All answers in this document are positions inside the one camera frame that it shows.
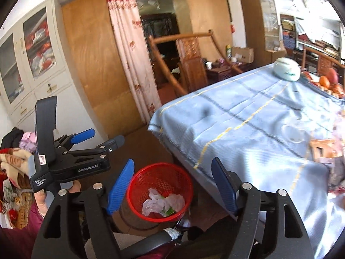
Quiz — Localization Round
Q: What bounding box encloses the pink cloth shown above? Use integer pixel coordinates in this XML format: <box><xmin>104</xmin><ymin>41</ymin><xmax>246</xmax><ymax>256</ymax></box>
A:
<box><xmin>19</xmin><ymin>131</ymin><xmax>38</xmax><ymax>153</ymax></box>

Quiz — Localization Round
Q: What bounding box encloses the mesh bag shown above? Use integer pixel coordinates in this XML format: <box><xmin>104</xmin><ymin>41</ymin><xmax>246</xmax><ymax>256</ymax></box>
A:
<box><xmin>0</xmin><ymin>178</ymin><xmax>41</xmax><ymax>228</ymax></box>

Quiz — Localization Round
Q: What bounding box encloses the fruit plate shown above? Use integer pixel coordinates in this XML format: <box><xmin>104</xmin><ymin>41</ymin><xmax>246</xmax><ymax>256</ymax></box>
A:
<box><xmin>303</xmin><ymin>70</ymin><xmax>345</xmax><ymax>99</ymax></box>

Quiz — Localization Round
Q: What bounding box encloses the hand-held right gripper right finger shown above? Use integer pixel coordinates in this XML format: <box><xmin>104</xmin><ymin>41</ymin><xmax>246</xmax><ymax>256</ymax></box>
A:
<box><xmin>211</xmin><ymin>157</ymin><xmax>316</xmax><ymax>259</ymax></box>

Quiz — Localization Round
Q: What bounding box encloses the patterned blanket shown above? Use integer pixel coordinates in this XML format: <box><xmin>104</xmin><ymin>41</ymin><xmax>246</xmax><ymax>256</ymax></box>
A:
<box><xmin>0</xmin><ymin>147</ymin><xmax>35</xmax><ymax>184</ymax></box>

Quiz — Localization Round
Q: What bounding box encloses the red plastic mesh wastebasket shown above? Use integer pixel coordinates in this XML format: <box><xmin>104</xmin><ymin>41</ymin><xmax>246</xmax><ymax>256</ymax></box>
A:
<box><xmin>119</xmin><ymin>163</ymin><xmax>194</xmax><ymax>231</ymax></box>

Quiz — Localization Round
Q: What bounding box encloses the blue striped tablecloth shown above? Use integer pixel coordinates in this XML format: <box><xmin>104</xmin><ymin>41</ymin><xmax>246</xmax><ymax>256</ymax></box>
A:
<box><xmin>148</xmin><ymin>64</ymin><xmax>345</xmax><ymax>259</ymax></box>

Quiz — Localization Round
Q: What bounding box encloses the person's left hand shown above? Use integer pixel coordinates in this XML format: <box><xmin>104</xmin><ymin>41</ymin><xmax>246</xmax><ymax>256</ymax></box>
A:
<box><xmin>34</xmin><ymin>180</ymin><xmax>81</xmax><ymax>218</ymax></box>

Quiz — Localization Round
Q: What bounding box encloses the pink floral curtain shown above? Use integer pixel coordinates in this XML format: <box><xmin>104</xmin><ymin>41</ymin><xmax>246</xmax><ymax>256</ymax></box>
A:
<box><xmin>102</xmin><ymin>0</ymin><xmax>162</xmax><ymax>125</ymax></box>

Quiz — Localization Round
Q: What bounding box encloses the dark wooden side table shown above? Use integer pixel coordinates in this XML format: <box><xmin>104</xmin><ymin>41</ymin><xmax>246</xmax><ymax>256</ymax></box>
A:
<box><xmin>206</xmin><ymin>61</ymin><xmax>254</xmax><ymax>83</ymax></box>

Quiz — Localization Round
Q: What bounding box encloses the cardboard piece with triangular holes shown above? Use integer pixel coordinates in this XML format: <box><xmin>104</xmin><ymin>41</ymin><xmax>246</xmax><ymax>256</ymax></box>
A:
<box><xmin>309</xmin><ymin>137</ymin><xmax>337</xmax><ymax>162</ymax></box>

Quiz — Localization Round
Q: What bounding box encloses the white glass-door cabinet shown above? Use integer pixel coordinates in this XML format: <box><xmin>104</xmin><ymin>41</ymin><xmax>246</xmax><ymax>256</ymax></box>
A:
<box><xmin>0</xmin><ymin>0</ymin><xmax>81</xmax><ymax>126</ymax></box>

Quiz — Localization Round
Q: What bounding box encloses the plywood wardrobe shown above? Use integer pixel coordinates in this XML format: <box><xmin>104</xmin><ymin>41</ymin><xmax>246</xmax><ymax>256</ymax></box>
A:
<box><xmin>172</xmin><ymin>0</ymin><xmax>232</xmax><ymax>60</ymax></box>
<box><xmin>61</xmin><ymin>0</ymin><xmax>147</xmax><ymax>139</ymax></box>

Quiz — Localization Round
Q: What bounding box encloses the carved wooden armchair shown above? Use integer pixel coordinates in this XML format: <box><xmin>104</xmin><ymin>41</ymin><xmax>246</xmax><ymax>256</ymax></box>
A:
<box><xmin>147</xmin><ymin>31</ymin><xmax>244</xmax><ymax>98</ymax></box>
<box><xmin>301</xmin><ymin>46</ymin><xmax>345</xmax><ymax>76</ymax></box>

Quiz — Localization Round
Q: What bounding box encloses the red mango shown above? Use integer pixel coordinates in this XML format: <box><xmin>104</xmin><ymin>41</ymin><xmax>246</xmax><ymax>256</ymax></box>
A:
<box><xmin>327</xmin><ymin>68</ymin><xmax>339</xmax><ymax>84</ymax></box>

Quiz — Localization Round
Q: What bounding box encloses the person's left forearm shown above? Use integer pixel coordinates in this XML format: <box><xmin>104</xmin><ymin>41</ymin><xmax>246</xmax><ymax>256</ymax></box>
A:
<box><xmin>0</xmin><ymin>205</ymin><xmax>54</xmax><ymax>259</ymax></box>

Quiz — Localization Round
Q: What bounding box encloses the black handle bar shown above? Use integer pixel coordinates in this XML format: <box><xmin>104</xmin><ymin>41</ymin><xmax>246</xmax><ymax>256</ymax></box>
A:
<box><xmin>122</xmin><ymin>225</ymin><xmax>205</xmax><ymax>259</ymax></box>

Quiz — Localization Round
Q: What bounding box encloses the tall brown display cabinet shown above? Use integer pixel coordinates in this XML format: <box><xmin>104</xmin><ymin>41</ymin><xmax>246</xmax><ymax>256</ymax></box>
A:
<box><xmin>237</xmin><ymin>0</ymin><xmax>286</xmax><ymax>60</ymax></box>

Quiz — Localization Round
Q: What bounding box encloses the cluttered shelf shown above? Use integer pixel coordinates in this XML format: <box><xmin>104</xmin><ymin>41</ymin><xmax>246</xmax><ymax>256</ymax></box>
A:
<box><xmin>280</xmin><ymin>13</ymin><xmax>345</xmax><ymax>57</ymax></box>

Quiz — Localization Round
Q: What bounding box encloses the cardboard box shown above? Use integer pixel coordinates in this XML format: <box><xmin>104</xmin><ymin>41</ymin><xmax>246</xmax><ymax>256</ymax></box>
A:
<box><xmin>232</xmin><ymin>46</ymin><xmax>254</xmax><ymax>63</ymax></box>

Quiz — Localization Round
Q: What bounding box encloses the white ceramic lidded jar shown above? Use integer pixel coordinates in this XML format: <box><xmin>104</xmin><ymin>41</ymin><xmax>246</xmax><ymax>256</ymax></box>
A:
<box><xmin>273</xmin><ymin>57</ymin><xmax>301</xmax><ymax>82</ymax></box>

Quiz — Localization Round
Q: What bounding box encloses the black garment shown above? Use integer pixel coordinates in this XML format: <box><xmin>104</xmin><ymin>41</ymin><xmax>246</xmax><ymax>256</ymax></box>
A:
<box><xmin>0</xmin><ymin>128</ymin><xmax>25</xmax><ymax>152</ymax></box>

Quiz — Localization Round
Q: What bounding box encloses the crumpled white tissue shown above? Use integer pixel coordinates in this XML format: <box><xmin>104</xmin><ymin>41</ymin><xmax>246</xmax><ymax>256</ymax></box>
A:
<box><xmin>164</xmin><ymin>194</ymin><xmax>186</xmax><ymax>212</ymax></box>
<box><xmin>142</xmin><ymin>188</ymin><xmax>166</xmax><ymax>216</ymax></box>

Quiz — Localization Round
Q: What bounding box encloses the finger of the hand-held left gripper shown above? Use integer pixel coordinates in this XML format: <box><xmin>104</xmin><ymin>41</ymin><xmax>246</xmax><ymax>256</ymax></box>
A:
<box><xmin>63</xmin><ymin>136</ymin><xmax>125</xmax><ymax>160</ymax></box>
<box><xmin>54</xmin><ymin>129</ymin><xmax>96</xmax><ymax>153</ymax></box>

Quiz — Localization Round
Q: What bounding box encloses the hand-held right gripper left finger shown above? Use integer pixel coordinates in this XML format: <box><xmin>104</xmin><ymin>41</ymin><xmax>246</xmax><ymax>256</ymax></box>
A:
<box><xmin>34</xmin><ymin>159</ymin><xmax>135</xmax><ymax>259</ymax></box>

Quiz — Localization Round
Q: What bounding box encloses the dark carved cabinet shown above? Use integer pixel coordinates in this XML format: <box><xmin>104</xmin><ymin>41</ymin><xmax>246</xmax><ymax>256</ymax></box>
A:
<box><xmin>140</xmin><ymin>13</ymin><xmax>180</xmax><ymax>60</ymax></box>

